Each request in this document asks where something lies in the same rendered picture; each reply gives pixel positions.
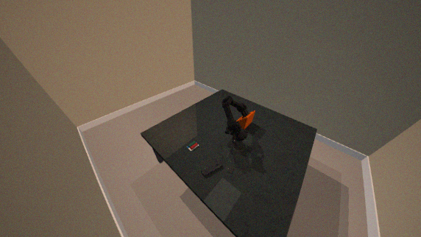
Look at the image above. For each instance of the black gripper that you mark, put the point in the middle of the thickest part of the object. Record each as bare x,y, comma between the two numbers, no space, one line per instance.
228,132

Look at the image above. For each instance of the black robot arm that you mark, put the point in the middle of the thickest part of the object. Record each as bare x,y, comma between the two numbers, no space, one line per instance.
232,124

